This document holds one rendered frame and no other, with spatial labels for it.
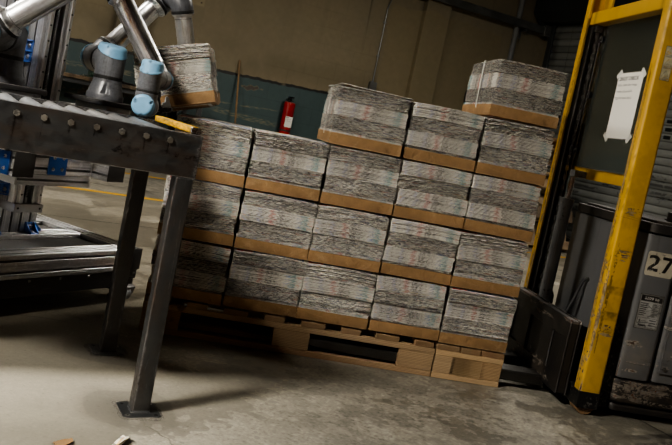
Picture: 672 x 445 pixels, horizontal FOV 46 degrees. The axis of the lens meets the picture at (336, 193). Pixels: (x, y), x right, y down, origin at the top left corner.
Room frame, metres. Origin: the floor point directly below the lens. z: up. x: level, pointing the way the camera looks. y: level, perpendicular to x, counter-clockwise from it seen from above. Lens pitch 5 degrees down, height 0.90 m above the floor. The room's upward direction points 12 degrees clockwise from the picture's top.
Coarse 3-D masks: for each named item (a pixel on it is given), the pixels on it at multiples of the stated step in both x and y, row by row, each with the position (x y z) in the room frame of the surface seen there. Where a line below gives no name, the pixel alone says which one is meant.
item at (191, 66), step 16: (160, 48) 2.96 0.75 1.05; (176, 48) 2.96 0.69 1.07; (192, 48) 2.97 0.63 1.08; (208, 48) 2.98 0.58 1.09; (176, 64) 2.96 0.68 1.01; (192, 64) 2.97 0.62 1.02; (208, 64) 2.98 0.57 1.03; (176, 80) 2.96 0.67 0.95; (192, 80) 2.97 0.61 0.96; (208, 80) 2.98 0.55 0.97
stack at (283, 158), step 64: (192, 192) 2.94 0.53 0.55; (256, 192) 2.98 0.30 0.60; (384, 192) 3.05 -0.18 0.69; (448, 192) 3.09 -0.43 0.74; (192, 256) 2.95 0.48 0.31; (256, 256) 2.98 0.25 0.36; (384, 256) 3.05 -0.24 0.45; (448, 256) 3.10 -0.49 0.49; (192, 320) 3.12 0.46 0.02; (256, 320) 2.99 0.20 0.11; (384, 320) 3.06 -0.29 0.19
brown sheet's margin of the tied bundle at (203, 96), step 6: (210, 90) 2.97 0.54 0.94; (162, 96) 2.95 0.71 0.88; (168, 96) 2.95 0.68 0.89; (174, 96) 2.95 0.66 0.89; (180, 96) 2.96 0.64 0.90; (186, 96) 2.96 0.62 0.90; (192, 96) 2.96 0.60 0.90; (198, 96) 2.96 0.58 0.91; (204, 96) 2.97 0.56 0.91; (210, 96) 2.97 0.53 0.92; (216, 96) 3.07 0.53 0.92; (162, 102) 2.95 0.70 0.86; (174, 102) 2.95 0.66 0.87; (180, 102) 2.96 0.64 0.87; (186, 102) 2.96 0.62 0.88; (192, 102) 2.96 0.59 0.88; (198, 102) 2.96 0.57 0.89; (204, 102) 2.97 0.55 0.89; (216, 102) 3.04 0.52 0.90
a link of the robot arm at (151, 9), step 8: (144, 0) 3.50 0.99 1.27; (152, 0) 3.45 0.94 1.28; (160, 0) 3.46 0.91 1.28; (144, 8) 3.44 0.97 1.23; (152, 8) 3.45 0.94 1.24; (160, 8) 3.46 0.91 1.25; (168, 8) 3.49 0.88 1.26; (144, 16) 3.43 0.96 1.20; (152, 16) 3.46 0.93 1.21; (160, 16) 3.51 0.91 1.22; (120, 24) 3.41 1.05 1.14; (112, 32) 3.38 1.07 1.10; (120, 32) 3.38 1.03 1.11; (96, 40) 3.36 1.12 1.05; (104, 40) 3.34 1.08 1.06; (112, 40) 3.36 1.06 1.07; (120, 40) 3.38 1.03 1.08; (128, 40) 3.40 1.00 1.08; (88, 48) 3.33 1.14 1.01; (80, 56) 3.36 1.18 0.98; (88, 56) 3.29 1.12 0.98; (88, 64) 3.31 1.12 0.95
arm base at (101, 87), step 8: (96, 80) 3.21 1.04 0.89; (104, 80) 3.20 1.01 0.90; (112, 80) 3.21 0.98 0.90; (120, 80) 3.25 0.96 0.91; (88, 88) 3.22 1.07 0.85; (96, 88) 3.19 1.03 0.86; (104, 88) 3.20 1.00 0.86; (112, 88) 3.21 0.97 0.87; (120, 88) 3.25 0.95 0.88; (88, 96) 3.20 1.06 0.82; (96, 96) 3.19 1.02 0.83; (104, 96) 3.19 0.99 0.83; (112, 96) 3.20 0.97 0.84; (120, 96) 3.24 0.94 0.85
